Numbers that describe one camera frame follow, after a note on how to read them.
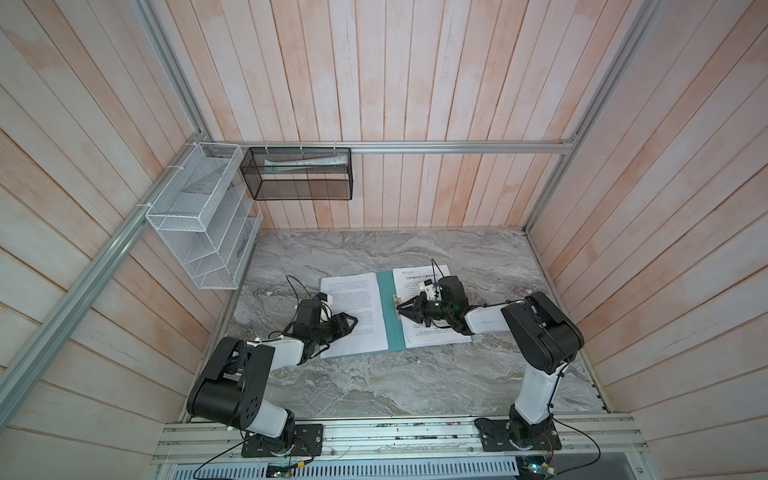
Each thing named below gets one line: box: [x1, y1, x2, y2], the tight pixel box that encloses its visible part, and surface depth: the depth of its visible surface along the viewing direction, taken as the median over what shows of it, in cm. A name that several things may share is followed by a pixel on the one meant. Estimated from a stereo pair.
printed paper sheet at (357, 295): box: [320, 272, 388, 359], surface depth 100 cm
